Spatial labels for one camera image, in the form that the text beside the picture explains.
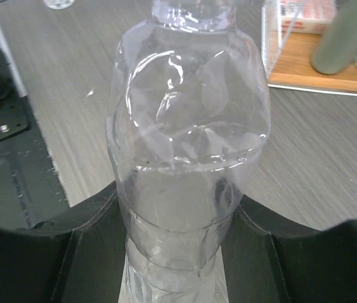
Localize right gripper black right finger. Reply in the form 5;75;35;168
222;196;357;303

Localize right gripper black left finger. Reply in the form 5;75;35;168
0;183;126;302

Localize clear plastic bottle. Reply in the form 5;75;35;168
43;0;75;10
106;1;270;302

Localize white box, bottom shelf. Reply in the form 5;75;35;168
279;0;337;35

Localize glass jar, bottom shelf front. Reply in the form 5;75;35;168
311;1;357;74

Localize white wire shelf rack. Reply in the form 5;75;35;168
262;1;357;96

